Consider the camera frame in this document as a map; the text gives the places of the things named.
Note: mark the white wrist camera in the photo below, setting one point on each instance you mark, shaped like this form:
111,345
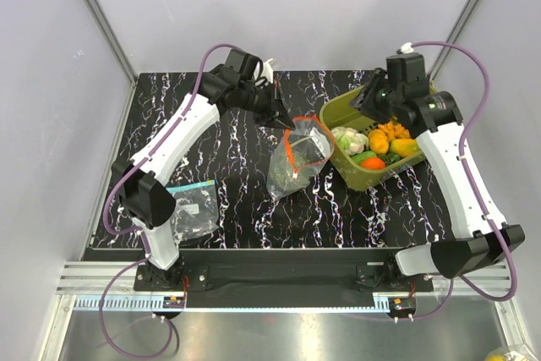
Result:
265,69
406,48

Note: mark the small orange tangerine toy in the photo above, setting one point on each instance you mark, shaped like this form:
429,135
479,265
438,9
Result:
373,164

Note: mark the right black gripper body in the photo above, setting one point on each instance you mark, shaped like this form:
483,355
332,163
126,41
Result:
387,98

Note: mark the red zip clear bag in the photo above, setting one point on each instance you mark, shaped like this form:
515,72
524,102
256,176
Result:
309,146

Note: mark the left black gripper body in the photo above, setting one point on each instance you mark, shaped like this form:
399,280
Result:
265,101

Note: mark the green cucumber toy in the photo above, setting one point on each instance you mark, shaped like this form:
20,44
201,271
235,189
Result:
360,157

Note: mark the green netted melon toy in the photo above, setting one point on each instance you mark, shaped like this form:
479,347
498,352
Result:
282,179

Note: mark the orange fruit toy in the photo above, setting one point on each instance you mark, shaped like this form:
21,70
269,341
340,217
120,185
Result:
378,142

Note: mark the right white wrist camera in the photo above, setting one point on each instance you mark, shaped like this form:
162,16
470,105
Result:
406,48

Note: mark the orange ginger root toy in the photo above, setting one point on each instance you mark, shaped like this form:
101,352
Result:
394,130

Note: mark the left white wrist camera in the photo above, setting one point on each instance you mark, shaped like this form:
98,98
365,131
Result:
265,69

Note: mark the yellow orange mango toy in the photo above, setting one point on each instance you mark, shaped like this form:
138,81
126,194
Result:
404,147

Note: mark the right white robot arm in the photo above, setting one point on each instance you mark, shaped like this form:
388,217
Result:
481,234

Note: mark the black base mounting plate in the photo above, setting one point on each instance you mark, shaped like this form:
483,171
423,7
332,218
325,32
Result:
280,279

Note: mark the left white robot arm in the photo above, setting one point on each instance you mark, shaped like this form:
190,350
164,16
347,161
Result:
243,81

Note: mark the blue zip clear bag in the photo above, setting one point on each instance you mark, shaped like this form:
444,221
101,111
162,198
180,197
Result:
196,212

